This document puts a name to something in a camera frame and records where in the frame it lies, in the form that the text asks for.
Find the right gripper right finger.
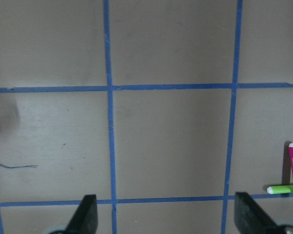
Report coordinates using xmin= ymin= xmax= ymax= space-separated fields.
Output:
xmin=234 ymin=192 xmax=283 ymax=234

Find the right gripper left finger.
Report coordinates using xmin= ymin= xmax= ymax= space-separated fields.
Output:
xmin=64 ymin=195 xmax=98 ymax=234

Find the green marker pen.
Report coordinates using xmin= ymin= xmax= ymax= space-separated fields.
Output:
xmin=267 ymin=185 xmax=293 ymax=195

